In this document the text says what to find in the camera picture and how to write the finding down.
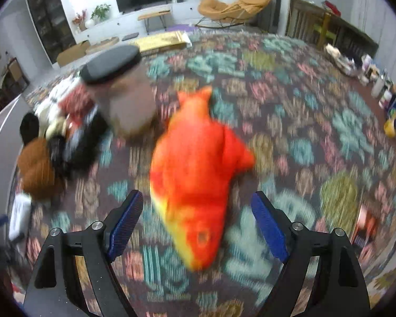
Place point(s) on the red cloth on rack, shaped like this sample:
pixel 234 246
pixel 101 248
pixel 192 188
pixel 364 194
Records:
pixel 331 6

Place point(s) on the white television cabinet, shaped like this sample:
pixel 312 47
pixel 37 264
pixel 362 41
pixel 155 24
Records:
pixel 128 23

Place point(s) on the brown plush toy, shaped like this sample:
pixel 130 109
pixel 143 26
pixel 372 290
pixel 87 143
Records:
pixel 36 168

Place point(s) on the cream towel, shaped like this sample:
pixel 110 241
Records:
pixel 57 127

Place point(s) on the grey curtain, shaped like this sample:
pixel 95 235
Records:
pixel 272 0

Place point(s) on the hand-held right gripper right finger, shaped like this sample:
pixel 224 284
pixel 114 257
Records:
pixel 269 224

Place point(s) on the orange fish plush toy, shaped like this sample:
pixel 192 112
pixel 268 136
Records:
pixel 198 171

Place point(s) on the dark flat tablet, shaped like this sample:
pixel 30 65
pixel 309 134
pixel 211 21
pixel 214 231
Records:
pixel 130 35

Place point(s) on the grey bed headboard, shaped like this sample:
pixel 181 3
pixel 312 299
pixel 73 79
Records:
pixel 0 145

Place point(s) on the white plush toy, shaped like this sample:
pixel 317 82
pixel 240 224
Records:
pixel 51 100

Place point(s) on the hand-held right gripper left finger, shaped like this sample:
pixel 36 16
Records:
pixel 125 224

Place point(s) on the green potted plant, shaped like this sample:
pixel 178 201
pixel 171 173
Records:
pixel 100 11

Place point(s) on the black round cushion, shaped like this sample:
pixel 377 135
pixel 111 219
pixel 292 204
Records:
pixel 29 127

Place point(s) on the flat gold box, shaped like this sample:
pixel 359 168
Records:
pixel 161 41

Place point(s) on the colourful patterned blanket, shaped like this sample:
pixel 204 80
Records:
pixel 300 122

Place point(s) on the dark wooden rack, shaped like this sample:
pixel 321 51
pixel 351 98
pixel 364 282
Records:
pixel 333 29

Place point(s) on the white packet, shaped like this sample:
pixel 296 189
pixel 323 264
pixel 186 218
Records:
pixel 19 216

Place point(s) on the red patterned pillow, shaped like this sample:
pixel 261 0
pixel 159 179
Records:
pixel 76 102

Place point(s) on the dark glass display cabinet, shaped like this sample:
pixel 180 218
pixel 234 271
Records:
pixel 49 13

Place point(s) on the red flower branches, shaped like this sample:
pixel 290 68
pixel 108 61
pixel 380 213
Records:
pixel 80 18

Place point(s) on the wooden side table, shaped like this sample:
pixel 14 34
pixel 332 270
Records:
pixel 153 15

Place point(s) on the flat wooden tray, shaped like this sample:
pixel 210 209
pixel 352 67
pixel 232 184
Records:
pixel 102 44

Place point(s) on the purple mat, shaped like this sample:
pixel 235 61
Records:
pixel 181 27

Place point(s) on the wooden chair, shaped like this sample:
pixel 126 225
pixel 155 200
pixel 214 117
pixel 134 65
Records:
pixel 15 72

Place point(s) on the row of small bottles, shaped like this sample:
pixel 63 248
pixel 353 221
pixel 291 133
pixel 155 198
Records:
pixel 376 79

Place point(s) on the white round vase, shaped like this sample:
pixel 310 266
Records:
pixel 89 23

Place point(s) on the clear jar with black lid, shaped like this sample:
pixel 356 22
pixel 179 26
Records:
pixel 125 95

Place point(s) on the orange lounge chair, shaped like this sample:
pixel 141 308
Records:
pixel 231 6

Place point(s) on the orange and red packet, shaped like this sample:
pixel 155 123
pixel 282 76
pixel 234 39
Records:
pixel 366 224

